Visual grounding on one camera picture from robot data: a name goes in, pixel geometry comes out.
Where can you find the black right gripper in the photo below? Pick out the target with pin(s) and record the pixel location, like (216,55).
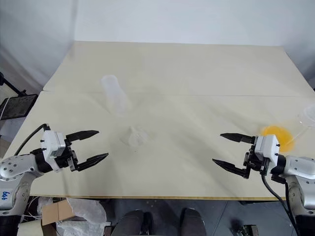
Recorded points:
(256,163)

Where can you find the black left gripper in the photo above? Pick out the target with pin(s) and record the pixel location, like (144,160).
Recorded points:
(70,157)

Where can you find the clear flask with orange liquid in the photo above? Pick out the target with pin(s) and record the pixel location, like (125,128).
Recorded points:
(283,137)

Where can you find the clear cup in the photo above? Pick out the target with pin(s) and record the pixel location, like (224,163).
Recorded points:
(137,138)

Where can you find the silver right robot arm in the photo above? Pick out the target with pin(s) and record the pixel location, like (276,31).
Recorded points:
(300,169)

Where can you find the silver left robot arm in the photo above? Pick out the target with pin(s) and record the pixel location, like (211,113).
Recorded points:
(14,167)

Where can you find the translucent plastic cylinder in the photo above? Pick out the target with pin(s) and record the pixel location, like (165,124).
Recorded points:
(114,94)

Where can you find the clear plastic bag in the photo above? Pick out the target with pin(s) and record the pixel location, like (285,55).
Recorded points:
(86,211)

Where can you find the brown cardboard box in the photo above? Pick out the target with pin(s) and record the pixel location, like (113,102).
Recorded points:
(55,212)

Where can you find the dark rounded shape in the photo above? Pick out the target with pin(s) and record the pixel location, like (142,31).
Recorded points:
(193,221)
(133,222)

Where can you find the black flat panel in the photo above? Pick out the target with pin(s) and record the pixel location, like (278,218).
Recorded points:
(17,105)

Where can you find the black stand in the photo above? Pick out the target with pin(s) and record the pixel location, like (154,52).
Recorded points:
(11,86)

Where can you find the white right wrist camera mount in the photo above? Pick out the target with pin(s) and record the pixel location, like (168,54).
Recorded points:
(267,147)

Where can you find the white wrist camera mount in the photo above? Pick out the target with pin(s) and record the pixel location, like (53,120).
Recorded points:
(267,147)
(51,145)

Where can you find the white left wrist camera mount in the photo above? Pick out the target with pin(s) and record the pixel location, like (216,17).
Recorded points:
(51,145)

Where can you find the metal bracket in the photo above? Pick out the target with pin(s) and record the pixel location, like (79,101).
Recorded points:
(246,229)

